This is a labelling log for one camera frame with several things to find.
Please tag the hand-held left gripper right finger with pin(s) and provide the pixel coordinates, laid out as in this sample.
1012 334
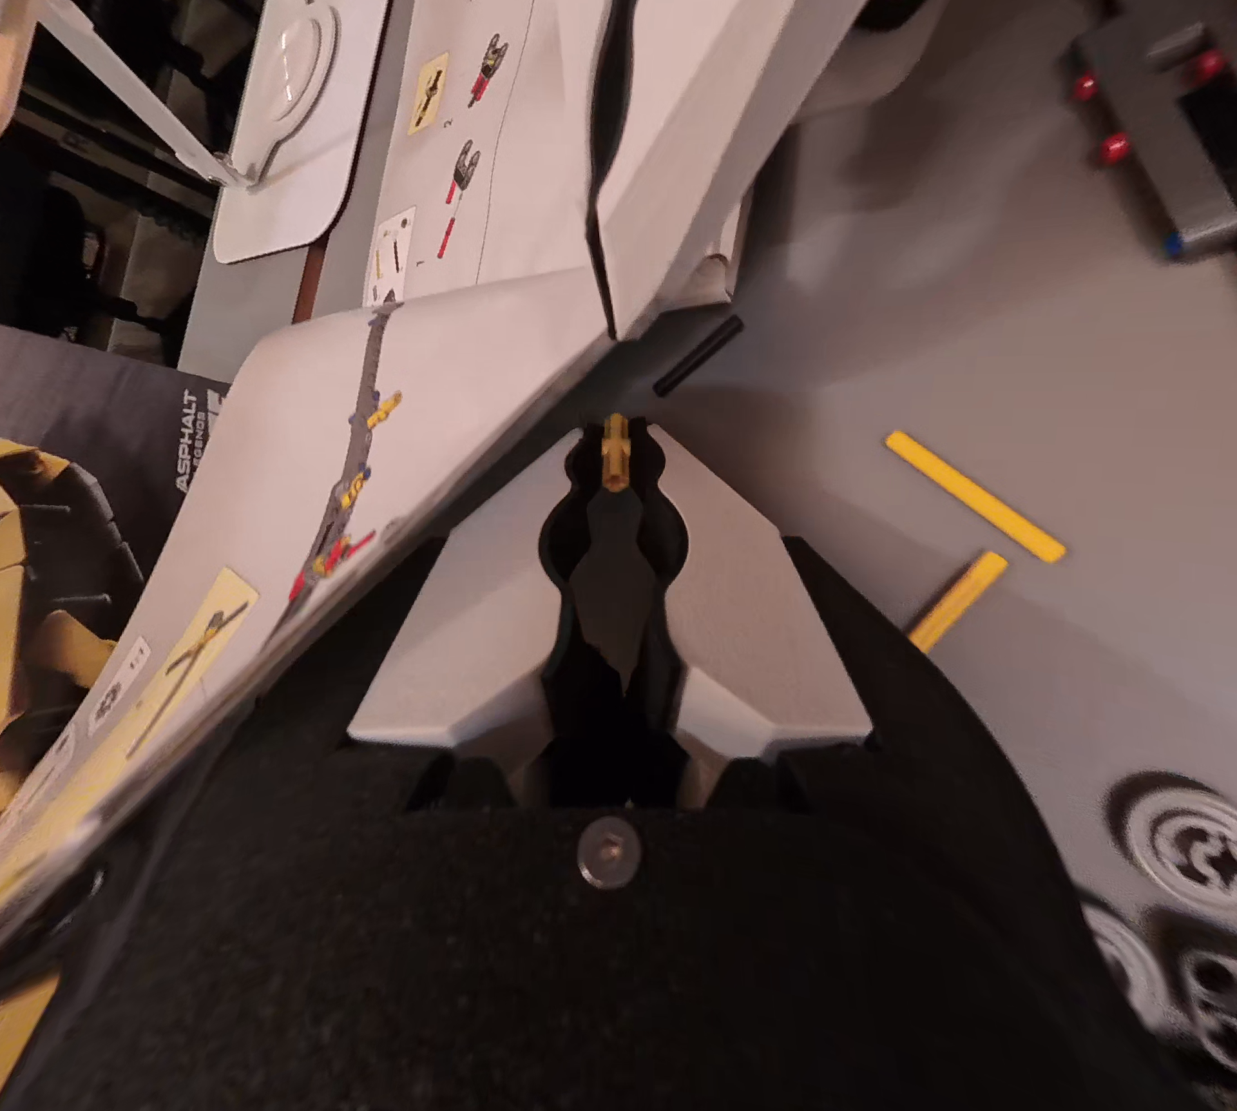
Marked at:
764 636

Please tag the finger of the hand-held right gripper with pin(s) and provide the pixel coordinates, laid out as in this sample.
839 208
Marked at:
735 66
579 17

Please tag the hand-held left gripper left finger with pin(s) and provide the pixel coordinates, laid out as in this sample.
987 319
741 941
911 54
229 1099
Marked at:
465 636

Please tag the yellow toy brick connector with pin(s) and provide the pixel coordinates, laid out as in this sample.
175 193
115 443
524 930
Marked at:
616 453

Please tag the white instruction booklet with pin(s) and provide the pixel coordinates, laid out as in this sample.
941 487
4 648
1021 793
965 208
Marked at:
291 472

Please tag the pile of toy brick pieces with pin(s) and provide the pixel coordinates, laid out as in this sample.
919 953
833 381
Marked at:
1189 849

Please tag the black toy car set box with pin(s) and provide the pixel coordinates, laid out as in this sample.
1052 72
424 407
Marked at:
88 415

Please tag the short black toy axle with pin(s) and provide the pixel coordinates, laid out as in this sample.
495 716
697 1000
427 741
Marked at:
699 356

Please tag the white stand base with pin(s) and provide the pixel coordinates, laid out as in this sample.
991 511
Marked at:
291 183

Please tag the grey toy beam assembly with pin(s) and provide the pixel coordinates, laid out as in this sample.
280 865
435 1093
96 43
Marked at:
1151 134

